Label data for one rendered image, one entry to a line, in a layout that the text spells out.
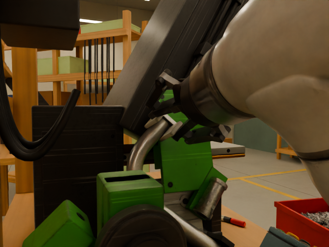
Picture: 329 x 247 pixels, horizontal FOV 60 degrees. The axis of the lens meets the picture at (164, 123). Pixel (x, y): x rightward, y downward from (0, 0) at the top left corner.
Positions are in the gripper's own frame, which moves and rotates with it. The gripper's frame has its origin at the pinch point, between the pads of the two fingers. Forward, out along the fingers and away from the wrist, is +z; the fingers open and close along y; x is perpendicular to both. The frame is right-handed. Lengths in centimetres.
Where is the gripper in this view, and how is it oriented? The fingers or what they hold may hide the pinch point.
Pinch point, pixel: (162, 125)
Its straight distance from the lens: 52.8
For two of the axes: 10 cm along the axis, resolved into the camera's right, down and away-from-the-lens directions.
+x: -5.9, 7.1, -3.9
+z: -3.4, 2.1, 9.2
